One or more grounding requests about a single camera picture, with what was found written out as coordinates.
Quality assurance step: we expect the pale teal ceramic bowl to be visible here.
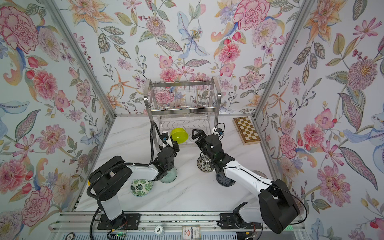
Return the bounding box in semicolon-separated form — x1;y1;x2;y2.
160;167;178;184

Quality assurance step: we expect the lime green plastic bowl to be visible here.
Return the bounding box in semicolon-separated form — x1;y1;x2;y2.
171;128;189;145

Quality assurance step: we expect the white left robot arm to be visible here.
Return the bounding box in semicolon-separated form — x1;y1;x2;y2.
87;123;180;221

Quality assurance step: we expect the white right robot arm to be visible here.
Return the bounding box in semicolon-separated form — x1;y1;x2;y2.
192;129;300;234

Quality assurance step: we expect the stainless steel dish rack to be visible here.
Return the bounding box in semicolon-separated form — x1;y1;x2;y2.
144;77;223;147

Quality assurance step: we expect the black white patterned bowl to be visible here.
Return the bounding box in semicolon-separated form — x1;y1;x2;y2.
197;153;214;173

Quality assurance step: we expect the dark blue floral bowl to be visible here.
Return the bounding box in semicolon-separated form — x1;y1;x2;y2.
216;172;236;187

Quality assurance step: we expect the green leaf pattern bowl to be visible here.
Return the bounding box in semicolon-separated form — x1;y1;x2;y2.
131;180;154;197

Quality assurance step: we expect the wooden chessboard box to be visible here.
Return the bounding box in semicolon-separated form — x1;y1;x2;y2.
233;117;261;146

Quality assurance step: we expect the pink ribbed glass bowl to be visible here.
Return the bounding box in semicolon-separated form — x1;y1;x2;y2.
253;170;268;179

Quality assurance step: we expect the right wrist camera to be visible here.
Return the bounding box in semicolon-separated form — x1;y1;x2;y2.
212;127;224;137

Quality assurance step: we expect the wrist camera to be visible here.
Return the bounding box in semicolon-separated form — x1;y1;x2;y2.
212;127;224;137
161;131;170;145

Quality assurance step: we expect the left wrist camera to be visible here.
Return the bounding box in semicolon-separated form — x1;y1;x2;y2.
161;131;170;145

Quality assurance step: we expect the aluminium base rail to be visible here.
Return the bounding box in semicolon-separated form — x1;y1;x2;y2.
48;211;309;240

